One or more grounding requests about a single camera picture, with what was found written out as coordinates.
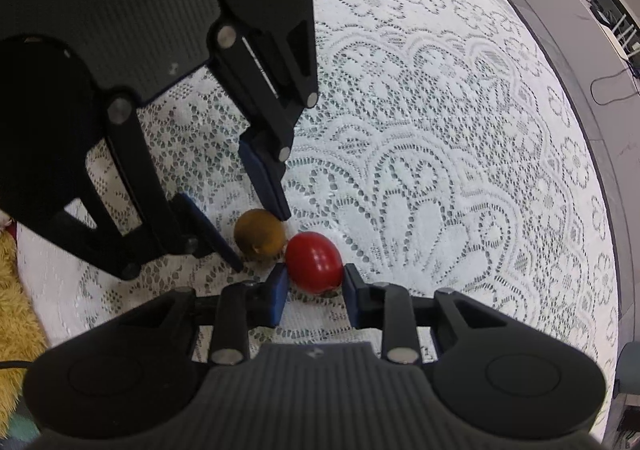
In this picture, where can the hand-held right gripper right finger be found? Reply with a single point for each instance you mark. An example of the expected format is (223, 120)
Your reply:
(351, 300)

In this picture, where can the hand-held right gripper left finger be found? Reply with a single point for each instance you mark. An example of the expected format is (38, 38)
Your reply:
(277, 299)

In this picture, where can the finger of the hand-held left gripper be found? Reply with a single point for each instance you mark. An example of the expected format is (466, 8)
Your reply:
(210, 235)
(262, 180)

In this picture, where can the brown longan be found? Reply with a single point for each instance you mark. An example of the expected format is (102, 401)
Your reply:
(257, 232)

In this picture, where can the red cherry tomato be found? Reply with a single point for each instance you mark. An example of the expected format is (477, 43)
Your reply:
(315, 260)

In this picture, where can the white lace tablecloth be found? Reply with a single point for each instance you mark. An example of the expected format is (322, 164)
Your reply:
(425, 155)

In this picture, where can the yellow fuzzy blanket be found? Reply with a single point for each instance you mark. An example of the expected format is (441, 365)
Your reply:
(17, 300)

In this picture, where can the white router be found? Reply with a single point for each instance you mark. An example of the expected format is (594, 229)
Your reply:
(622, 30)

